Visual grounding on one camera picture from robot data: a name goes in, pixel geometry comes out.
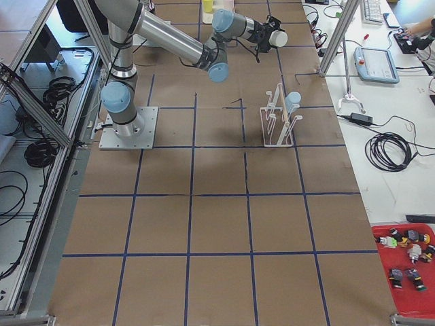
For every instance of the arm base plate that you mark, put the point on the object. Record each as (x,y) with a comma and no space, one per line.
(139,134)

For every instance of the light blue plastic cup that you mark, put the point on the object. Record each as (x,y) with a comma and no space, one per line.
(292,101)

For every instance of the white keyboard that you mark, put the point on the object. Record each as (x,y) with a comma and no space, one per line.
(371,12)

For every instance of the red parts tray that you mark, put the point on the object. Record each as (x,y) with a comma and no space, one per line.
(407,255)

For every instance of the yellow plastic cup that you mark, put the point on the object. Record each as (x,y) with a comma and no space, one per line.
(207,6)

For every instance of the black power adapter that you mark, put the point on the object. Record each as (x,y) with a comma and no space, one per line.
(361,119)

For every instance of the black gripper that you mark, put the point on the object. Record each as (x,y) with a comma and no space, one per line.
(261,31)

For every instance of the robot teach pendant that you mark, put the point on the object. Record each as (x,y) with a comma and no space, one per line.
(375,65)

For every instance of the aluminium frame post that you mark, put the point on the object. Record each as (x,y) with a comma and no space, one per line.
(338,35)

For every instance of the wooden rack dowel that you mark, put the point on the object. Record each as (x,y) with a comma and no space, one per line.
(285,112)

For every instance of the white wire cup rack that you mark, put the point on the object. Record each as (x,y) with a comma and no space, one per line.
(274,132)

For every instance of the white plastic cup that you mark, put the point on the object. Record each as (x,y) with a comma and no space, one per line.
(278,39)

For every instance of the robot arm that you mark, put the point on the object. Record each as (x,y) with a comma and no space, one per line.
(225,67)

